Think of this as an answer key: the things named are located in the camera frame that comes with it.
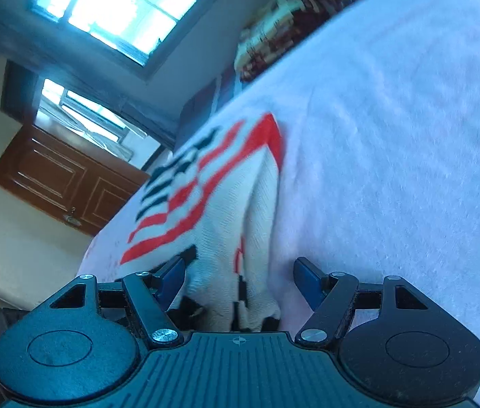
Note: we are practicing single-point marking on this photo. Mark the folded printed blanket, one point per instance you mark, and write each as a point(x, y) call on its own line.
point(274, 34)

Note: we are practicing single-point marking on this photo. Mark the brown wooden door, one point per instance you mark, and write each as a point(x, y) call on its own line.
point(53, 174)

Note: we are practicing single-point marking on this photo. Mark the large window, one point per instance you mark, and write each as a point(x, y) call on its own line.
point(116, 8)

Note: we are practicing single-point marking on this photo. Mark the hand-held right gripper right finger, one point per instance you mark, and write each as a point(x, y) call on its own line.
point(307, 282)

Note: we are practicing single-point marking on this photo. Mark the small window behind doorway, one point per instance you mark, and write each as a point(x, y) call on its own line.
point(82, 110)

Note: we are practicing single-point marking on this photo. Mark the white black red striped sweater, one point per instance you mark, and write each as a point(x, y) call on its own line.
point(223, 221)

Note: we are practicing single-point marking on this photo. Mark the white bed blanket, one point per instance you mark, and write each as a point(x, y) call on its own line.
point(392, 136)

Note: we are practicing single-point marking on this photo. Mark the purple striped bed sheet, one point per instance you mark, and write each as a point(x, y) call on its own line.
point(199, 110)

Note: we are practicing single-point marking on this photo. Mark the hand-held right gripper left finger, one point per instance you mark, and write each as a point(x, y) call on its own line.
point(172, 280)

